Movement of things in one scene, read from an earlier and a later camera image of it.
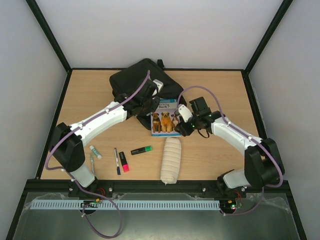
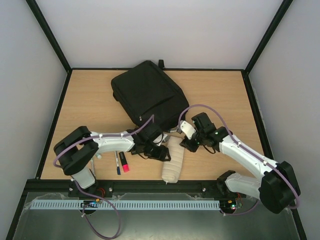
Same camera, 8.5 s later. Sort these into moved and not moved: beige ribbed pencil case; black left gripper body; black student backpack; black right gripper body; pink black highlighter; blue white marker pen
Moved: black student backpack; black right gripper body; black left gripper body
Not moved: beige ribbed pencil case; blue white marker pen; pink black highlighter
